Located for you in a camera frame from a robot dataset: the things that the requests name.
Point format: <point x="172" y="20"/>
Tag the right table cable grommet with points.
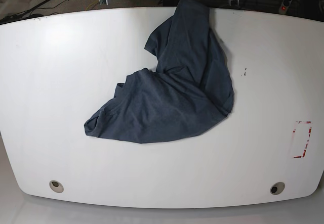
<point x="277" y="188"/>

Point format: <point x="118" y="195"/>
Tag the dark blue T-shirt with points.
<point x="189" y="92"/>

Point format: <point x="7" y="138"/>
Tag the table cable grommet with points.
<point x="277" y="188"/>
<point x="56" y="186"/>

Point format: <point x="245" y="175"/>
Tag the red tape rectangle marking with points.
<point x="300" y="139"/>

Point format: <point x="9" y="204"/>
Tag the left table cable grommet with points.
<point x="56" y="186"/>

